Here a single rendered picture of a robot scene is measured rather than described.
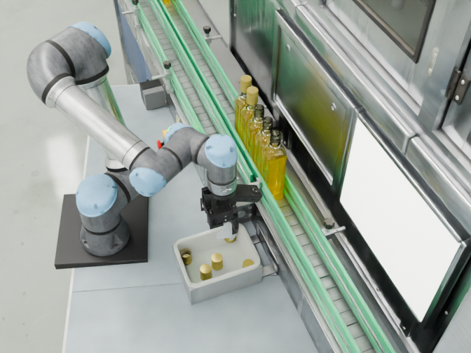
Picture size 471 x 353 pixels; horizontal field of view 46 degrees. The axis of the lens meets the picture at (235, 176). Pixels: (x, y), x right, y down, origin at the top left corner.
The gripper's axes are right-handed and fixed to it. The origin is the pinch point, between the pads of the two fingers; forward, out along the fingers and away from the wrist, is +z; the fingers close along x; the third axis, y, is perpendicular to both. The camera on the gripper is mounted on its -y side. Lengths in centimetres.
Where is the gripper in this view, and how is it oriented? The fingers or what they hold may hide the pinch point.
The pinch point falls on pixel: (230, 230)
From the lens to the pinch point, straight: 159.8
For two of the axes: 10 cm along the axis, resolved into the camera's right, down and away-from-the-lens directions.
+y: -9.2, 2.9, -2.7
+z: 0.0, 6.8, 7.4
